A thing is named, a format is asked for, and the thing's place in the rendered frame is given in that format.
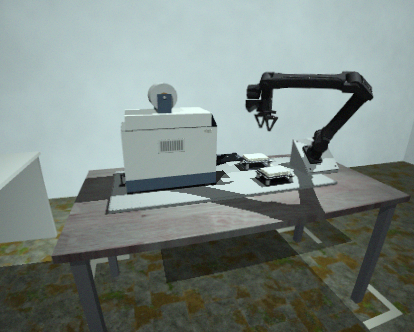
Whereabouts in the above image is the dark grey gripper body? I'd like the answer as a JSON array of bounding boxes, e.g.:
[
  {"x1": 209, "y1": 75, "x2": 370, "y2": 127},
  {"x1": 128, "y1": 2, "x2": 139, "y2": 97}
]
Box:
[{"x1": 258, "y1": 100, "x2": 276, "y2": 117}]

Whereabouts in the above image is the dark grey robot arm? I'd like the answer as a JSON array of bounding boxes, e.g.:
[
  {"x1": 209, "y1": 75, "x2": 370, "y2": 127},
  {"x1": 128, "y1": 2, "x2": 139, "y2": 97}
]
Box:
[{"x1": 245, "y1": 71, "x2": 373, "y2": 164}]

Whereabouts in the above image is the white foil roll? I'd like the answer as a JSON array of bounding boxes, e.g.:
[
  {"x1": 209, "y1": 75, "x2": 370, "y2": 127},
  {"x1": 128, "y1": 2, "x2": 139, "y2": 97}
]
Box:
[{"x1": 148, "y1": 83, "x2": 178, "y2": 109}]

